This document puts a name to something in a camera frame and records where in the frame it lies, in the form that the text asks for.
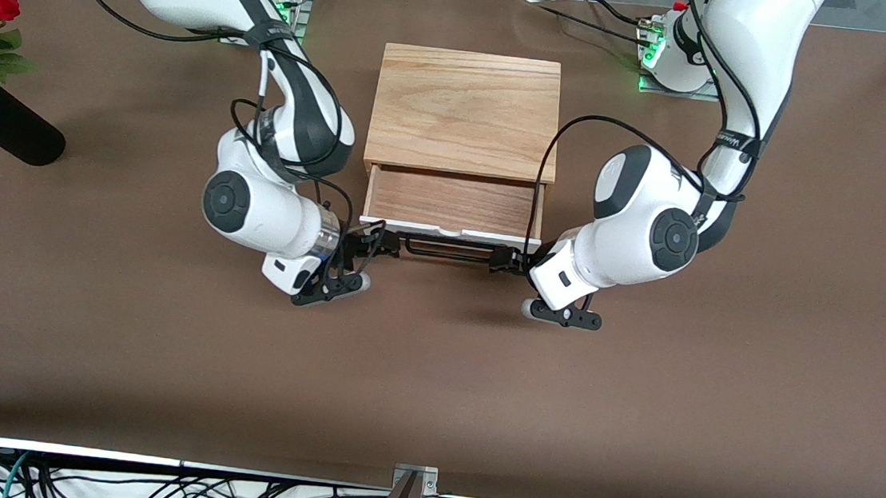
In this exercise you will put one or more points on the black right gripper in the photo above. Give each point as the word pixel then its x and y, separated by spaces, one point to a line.
pixel 361 244

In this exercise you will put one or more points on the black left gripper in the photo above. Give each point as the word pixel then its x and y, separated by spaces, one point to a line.
pixel 516 261

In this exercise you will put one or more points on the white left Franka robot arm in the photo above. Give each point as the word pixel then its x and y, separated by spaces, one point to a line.
pixel 637 226

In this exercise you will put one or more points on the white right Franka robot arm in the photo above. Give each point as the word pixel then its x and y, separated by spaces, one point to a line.
pixel 253 216

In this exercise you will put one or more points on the wooden drawer cabinet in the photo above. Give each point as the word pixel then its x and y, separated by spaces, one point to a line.
pixel 463 106

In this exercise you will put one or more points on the brown table cover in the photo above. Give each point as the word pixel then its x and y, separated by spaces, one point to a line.
pixel 161 353

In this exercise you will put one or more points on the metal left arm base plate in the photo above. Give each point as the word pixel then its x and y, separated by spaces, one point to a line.
pixel 665 91

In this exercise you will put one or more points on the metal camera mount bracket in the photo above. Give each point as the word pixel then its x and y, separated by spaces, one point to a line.
pixel 427 479

